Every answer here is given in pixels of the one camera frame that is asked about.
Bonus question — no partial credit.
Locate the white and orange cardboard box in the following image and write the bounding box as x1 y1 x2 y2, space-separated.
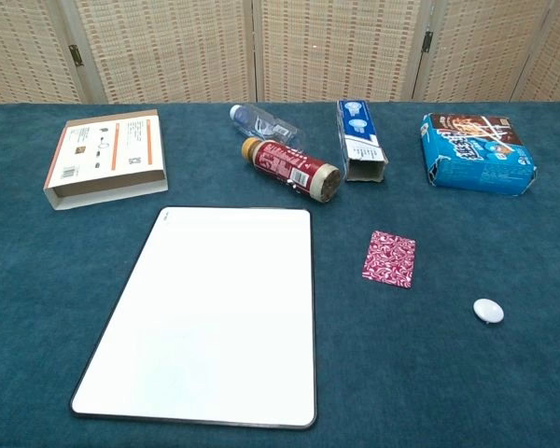
43 109 170 212

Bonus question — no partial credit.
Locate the clear plastic water bottle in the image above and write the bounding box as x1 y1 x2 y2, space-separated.
229 104 307 149

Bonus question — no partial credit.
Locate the blue snack box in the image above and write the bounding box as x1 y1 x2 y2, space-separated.
419 112 539 197

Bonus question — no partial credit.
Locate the red patterned card pack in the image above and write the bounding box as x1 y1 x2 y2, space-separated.
361 230 417 289

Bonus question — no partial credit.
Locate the red label drink bottle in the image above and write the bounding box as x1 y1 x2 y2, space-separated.
241 136 343 204

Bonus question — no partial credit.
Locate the blue and white toothpaste box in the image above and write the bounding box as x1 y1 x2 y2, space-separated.
336 99 389 183

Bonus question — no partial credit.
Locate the white rectangular board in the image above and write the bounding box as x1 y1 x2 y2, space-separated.
69 206 318 430

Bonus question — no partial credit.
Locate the woven folding screen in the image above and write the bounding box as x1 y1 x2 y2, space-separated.
0 0 560 108

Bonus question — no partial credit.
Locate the white round magnet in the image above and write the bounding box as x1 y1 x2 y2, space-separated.
472 298 505 324

